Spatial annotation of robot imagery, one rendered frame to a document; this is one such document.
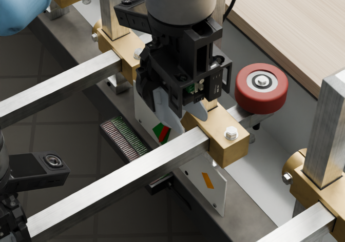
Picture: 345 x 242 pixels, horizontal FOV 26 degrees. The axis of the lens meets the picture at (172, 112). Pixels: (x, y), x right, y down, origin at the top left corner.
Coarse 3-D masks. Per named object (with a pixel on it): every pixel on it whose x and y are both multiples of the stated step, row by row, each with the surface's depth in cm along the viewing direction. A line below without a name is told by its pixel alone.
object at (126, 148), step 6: (102, 126) 134; (108, 126) 134; (108, 132) 133; (114, 132) 133; (114, 138) 132; (120, 138) 132; (120, 144) 131; (126, 144) 131; (126, 150) 130; (132, 150) 130; (132, 156) 129; (138, 156) 129; (156, 180) 126
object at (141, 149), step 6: (114, 120) 135; (120, 120) 135; (120, 126) 134; (126, 126) 134; (126, 132) 133; (132, 132) 133; (126, 138) 132; (132, 138) 132; (138, 138) 132; (132, 144) 131; (138, 144) 131; (138, 150) 130; (144, 150) 130; (168, 174) 127
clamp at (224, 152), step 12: (216, 108) 114; (192, 120) 114; (216, 120) 113; (228, 120) 113; (204, 132) 112; (216, 132) 111; (240, 132) 111; (216, 144) 110; (228, 144) 110; (240, 144) 111; (216, 156) 112; (228, 156) 111; (240, 156) 114
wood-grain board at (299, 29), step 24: (240, 0) 126; (264, 0) 126; (288, 0) 126; (312, 0) 126; (336, 0) 126; (240, 24) 125; (264, 24) 122; (288, 24) 122; (312, 24) 122; (336, 24) 122; (264, 48) 122; (288, 48) 119; (312, 48) 119; (336, 48) 119; (312, 72) 115
